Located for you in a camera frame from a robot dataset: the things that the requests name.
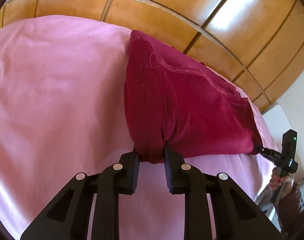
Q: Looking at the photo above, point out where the dark red garment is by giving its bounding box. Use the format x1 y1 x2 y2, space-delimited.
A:
124 30 262 164

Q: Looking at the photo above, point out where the dark red sleeve forearm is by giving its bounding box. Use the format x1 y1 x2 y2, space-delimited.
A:
275 183 304 239

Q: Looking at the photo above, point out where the person's right hand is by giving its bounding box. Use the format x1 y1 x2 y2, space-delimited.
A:
269 168 294 192

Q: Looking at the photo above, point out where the pink bed cover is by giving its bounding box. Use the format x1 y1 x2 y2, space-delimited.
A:
0 16 276 239

